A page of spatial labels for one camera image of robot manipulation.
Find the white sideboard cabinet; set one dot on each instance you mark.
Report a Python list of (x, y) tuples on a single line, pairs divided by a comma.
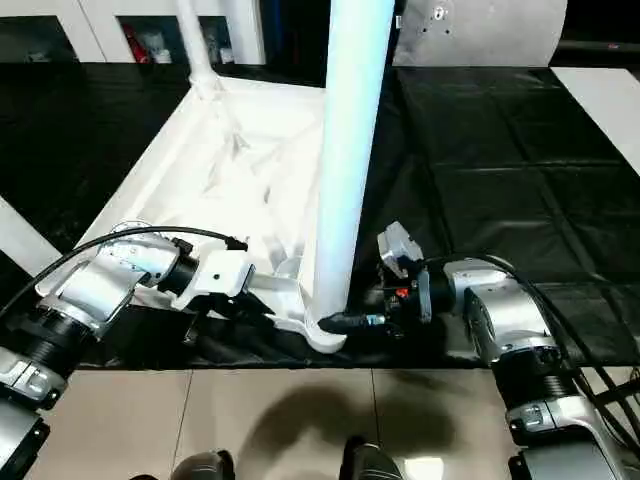
[(75, 30)]

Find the black cabinet with gold label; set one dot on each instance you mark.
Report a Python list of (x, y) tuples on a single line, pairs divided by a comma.
[(295, 40)]

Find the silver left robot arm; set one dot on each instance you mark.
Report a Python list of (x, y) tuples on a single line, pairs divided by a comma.
[(100, 285)]

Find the black work mat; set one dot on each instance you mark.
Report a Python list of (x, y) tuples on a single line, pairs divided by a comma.
[(500, 175)]

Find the small white jar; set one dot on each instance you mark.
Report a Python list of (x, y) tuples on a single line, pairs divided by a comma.
[(162, 55), (226, 56)]

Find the white flat board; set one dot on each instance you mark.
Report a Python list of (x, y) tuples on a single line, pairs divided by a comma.
[(600, 110)]

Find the red packet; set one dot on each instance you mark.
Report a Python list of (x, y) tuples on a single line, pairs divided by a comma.
[(137, 47)]

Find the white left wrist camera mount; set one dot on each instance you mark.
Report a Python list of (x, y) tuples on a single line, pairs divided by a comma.
[(220, 275)]

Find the white plastic table top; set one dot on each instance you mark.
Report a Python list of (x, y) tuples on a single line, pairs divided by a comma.
[(225, 165)]

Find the white plastic table leg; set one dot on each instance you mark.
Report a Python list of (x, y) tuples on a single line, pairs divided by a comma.
[(350, 150), (197, 50), (25, 235)]

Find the grey cushion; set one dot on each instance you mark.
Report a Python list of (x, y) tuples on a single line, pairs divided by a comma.
[(475, 35)]

